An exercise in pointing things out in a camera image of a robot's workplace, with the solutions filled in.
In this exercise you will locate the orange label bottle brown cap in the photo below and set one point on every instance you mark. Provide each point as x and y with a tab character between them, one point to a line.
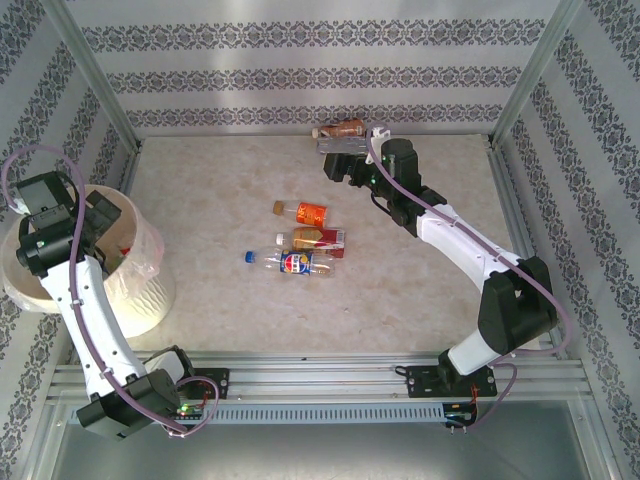
310	213

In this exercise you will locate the aluminium side rail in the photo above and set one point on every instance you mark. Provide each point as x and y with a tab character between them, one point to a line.
132	165
510	210

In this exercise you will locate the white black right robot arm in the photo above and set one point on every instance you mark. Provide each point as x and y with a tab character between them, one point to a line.
460	240

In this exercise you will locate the clear bottle silver label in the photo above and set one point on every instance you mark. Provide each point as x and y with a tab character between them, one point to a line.
345	146

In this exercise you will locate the brown tea bottle white cap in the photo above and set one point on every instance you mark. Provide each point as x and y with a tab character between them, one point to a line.
340	129

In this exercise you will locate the blue yellow label bottle blue cap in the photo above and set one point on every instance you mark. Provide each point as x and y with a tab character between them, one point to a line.
296	263

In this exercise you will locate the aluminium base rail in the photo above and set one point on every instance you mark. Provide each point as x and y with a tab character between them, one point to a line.
325	375

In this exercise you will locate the clear pinkish bin bag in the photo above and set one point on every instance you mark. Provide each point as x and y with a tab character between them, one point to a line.
150	250

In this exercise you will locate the aluminium frame post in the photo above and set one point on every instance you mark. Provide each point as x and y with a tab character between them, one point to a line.
90	75
535	75

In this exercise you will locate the white plastic bin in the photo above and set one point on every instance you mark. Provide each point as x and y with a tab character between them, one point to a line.
145	305

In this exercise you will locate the red gold label bottle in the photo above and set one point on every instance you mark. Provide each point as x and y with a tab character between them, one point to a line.
317	239

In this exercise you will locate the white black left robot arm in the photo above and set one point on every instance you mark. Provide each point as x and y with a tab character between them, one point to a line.
95	325

